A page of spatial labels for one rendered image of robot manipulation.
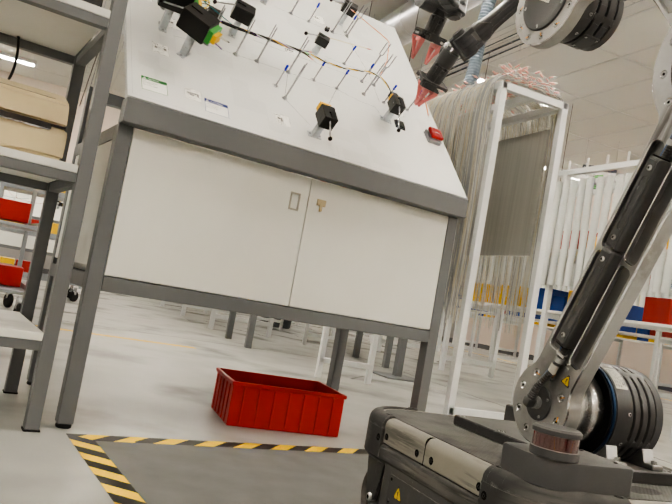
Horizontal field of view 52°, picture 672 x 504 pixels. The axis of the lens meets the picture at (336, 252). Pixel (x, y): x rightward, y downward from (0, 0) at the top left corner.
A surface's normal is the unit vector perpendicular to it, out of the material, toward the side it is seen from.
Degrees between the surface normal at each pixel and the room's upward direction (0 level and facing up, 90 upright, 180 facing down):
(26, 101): 72
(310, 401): 90
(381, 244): 90
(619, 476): 90
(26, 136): 90
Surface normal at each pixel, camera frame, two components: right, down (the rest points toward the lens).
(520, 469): -0.90, -0.19
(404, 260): 0.51, 0.04
